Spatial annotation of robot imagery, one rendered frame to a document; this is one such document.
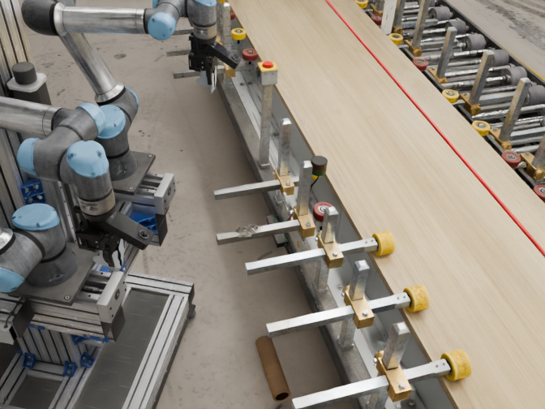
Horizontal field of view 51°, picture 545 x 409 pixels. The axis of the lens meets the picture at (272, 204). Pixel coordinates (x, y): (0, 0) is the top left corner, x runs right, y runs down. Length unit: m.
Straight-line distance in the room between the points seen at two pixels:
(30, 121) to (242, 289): 1.89
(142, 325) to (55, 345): 0.40
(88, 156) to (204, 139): 2.88
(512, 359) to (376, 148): 1.07
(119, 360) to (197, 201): 1.28
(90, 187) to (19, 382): 1.54
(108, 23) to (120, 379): 1.45
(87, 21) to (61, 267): 0.73
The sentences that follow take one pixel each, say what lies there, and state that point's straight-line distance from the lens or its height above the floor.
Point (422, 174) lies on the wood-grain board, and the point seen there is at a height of 0.90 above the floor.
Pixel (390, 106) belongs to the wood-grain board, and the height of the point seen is 0.90.
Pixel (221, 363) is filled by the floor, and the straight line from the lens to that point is 2.81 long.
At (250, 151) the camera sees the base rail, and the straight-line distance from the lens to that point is 2.77.
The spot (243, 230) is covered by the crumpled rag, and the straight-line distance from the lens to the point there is 2.13.
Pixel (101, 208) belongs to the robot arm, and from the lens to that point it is 1.27.
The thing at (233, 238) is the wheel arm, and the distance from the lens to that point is 2.12.
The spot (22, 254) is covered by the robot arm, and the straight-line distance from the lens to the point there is 1.65.
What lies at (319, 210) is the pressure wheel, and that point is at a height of 0.90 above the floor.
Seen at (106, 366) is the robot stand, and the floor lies 0.21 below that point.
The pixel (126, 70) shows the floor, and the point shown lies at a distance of 4.90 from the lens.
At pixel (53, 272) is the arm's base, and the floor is 1.08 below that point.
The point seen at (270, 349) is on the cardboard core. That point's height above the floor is 0.08.
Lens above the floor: 2.38
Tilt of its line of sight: 43 degrees down
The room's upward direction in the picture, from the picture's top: 3 degrees clockwise
